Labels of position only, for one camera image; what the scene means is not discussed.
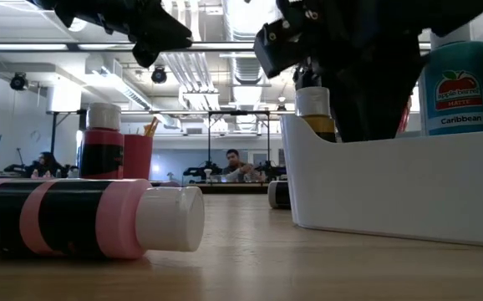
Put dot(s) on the silver ceiling air duct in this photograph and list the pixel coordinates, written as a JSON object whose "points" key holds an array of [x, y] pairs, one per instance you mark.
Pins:
{"points": [[241, 25]]}

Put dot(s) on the dark background workbench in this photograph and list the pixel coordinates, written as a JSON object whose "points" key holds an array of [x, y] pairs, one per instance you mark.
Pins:
{"points": [[233, 189]]}

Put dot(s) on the pink paint bottle black label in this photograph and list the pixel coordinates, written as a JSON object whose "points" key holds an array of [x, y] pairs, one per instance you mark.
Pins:
{"points": [[70, 217]]}

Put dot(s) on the black aluminium rig frame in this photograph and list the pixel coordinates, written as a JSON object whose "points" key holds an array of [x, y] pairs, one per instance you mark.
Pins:
{"points": [[99, 46]]}

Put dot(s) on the black neighbouring robot arm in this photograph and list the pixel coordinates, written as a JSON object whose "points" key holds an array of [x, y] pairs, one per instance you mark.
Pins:
{"points": [[273, 171], [199, 171]]}

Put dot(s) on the white box on stand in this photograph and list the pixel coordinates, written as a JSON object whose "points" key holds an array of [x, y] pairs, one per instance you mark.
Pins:
{"points": [[64, 98]]}

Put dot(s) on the black background rig frame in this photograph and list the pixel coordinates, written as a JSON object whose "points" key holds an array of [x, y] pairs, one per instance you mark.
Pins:
{"points": [[239, 112]]}

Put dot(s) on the red plastic cup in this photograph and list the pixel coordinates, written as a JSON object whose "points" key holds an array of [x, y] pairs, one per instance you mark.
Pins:
{"points": [[138, 156]]}

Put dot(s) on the black ceiling camera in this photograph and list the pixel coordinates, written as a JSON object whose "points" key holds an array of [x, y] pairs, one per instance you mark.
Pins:
{"points": [[18, 81], [159, 75]]}

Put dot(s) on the white paint bottle black label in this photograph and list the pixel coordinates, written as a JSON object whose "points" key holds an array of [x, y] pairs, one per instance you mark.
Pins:
{"points": [[277, 194]]}

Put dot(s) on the yellow paint bottle black label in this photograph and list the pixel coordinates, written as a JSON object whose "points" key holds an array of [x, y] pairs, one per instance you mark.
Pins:
{"points": [[314, 104]]}

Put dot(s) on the white plastic bin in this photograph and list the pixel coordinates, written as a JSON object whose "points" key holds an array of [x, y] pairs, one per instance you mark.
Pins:
{"points": [[392, 188]]}

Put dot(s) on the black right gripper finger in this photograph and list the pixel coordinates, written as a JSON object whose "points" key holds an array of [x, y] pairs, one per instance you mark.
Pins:
{"points": [[283, 46], [396, 92]]}

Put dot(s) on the person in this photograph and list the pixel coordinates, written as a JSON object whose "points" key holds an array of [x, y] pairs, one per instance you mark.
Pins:
{"points": [[45, 165], [235, 165]]}

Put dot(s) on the turquoise paint bottle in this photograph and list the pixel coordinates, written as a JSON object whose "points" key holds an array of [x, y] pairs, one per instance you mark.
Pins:
{"points": [[454, 62]]}

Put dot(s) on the red paint bottle black label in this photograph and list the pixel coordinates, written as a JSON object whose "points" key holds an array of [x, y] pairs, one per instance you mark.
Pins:
{"points": [[101, 154]]}

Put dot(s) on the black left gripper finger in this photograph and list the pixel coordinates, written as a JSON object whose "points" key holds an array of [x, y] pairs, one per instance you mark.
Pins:
{"points": [[144, 54], [166, 31]]}

